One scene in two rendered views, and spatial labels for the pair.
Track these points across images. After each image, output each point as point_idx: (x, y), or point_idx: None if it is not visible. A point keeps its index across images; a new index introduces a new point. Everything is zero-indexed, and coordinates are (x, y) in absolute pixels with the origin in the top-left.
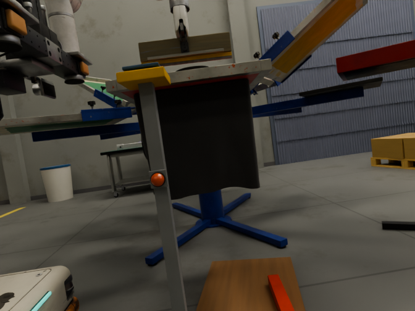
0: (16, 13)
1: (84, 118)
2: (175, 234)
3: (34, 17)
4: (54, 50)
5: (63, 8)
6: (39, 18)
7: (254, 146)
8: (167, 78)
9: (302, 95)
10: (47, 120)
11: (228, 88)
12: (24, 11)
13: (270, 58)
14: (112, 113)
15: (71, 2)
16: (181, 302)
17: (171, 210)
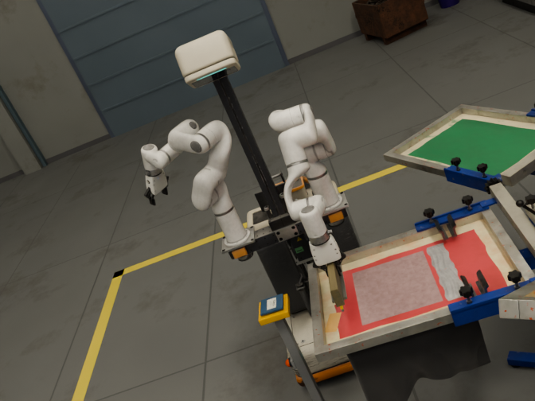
0: (236, 251)
1: (447, 178)
2: (314, 391)
3: (249, 243)
4: (286, 233)
5: (307, 175)
6: (278, 208)
7: (363, 392)
8: (272, 321)
9: None
10: (422, 169)
11: None
12: (240, 247)
13: (314, 355)
14: (473, 182)
15: (318, 159)
16: None
17: (308, 379)
